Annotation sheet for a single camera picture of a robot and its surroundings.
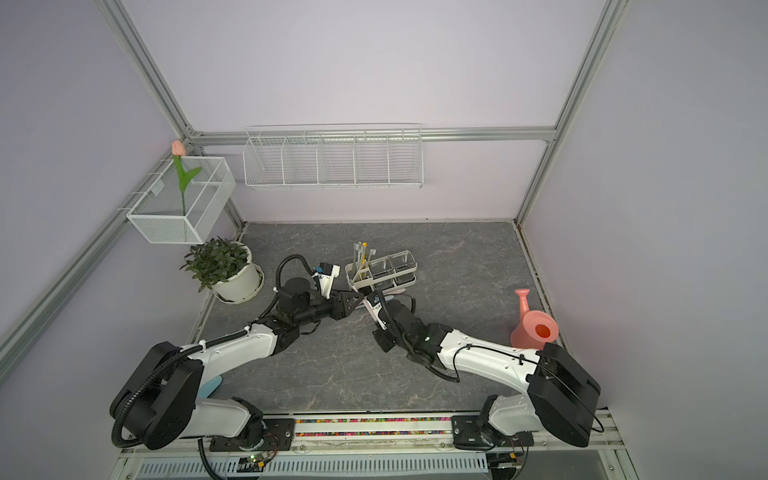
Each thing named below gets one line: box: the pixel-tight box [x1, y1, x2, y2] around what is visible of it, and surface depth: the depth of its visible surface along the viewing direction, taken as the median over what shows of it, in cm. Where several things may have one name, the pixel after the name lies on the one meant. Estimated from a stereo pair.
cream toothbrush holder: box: [345, 250, 418, 291], surface depth 98 cm
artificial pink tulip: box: [172, 140, 203, 216], surface depth 86 cm
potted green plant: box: [179, 236, 265, 304], surface depth 90 cm
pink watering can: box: [510, 288, 559, 350], surface depth 82 cm
